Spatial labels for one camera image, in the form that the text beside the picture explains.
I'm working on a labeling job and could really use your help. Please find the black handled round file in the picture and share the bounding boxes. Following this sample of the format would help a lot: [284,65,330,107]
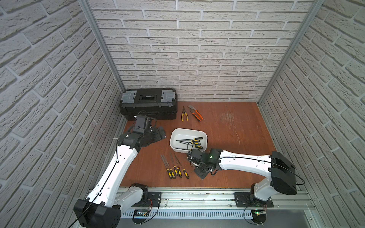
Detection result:
[177,140,201,144]

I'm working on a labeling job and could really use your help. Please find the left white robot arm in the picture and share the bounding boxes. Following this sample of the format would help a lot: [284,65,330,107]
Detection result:
[74,115,166,228]

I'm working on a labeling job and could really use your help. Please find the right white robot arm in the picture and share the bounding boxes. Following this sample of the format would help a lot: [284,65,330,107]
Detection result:
[187,149,297,205]

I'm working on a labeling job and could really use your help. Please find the white rectangular storage box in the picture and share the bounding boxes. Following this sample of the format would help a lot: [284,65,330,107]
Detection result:
[170,128,208,154]

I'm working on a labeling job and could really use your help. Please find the black plastic toolbox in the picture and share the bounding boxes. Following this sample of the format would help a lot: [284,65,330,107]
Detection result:
[119,88,178,121]

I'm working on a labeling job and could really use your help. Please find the right controller board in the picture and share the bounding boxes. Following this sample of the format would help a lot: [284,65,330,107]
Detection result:
[251,210,267,225]

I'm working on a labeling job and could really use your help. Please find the controller board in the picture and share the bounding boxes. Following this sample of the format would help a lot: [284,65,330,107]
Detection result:
[251,210,267,225]
[132,209,150,225]

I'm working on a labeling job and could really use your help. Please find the left controller board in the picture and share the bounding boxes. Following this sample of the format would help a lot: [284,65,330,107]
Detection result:
[132,209,150,225]

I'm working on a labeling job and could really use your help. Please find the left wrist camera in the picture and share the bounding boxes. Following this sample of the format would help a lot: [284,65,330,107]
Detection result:
[133,115,151,134]

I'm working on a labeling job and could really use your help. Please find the yellow handled pliers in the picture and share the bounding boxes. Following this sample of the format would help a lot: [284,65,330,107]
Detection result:
[181,106,189,122]

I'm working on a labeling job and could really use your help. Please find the aluminium mounting rail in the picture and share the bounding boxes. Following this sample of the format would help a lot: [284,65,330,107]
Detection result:
[113,187,317,211]

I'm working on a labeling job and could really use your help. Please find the orange handled pliers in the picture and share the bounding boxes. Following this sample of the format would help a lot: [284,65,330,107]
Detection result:
[188,105,203,123]

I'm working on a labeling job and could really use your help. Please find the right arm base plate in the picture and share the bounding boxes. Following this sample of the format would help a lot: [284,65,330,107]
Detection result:
[234,192,274,208]

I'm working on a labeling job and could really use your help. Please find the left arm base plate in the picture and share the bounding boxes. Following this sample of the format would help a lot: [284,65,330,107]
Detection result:
[133,192,162,207]

